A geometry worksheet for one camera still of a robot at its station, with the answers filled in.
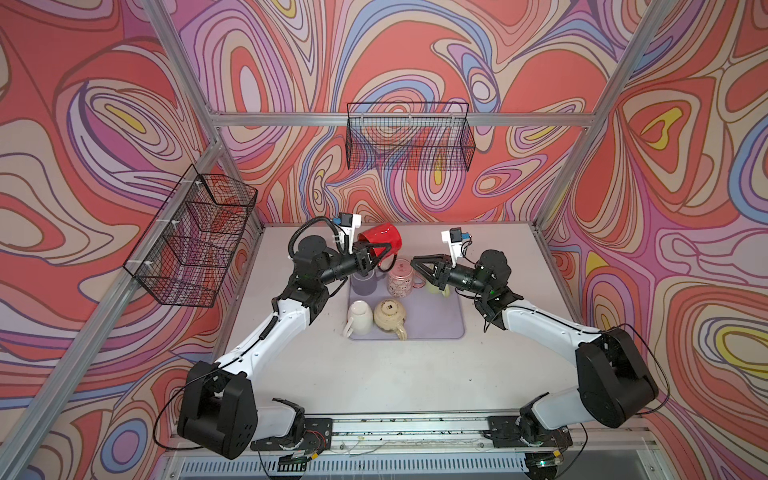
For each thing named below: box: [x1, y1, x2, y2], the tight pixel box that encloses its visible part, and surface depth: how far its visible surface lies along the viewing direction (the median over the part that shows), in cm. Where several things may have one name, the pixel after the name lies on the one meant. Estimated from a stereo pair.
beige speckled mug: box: [373, 299, 408, 341], surface depth 88 cm
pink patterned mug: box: [387, 258, 426, 299], surface depth 93 cm
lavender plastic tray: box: [348, 279, 465, 339], surface depth 94 cm
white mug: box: [342, 300, 373, 338], surface depth 87 cm
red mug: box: [357, 222, 402, 272], surface depth 74 cm
